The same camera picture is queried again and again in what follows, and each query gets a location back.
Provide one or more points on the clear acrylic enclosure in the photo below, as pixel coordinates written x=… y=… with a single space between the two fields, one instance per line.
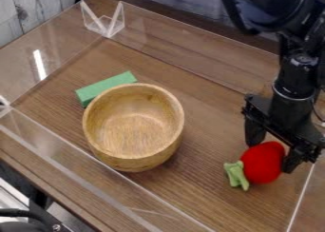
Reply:
x=184 y=196

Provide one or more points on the green foam block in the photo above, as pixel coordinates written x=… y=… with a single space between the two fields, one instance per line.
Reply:
x=88 y=93

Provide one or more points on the red plush strawberry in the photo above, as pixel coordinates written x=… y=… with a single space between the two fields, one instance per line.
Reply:
x=259 y=165

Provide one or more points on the black metal bracket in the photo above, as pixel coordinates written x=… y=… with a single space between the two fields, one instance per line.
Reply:
x=48 y=220

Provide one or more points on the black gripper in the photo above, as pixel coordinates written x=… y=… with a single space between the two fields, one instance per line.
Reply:
x=284 y=114

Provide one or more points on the wooden bowl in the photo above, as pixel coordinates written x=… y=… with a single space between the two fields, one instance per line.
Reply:
x=135 y=124

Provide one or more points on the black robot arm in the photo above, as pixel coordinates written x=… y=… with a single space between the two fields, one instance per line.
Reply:
x=296 y=20

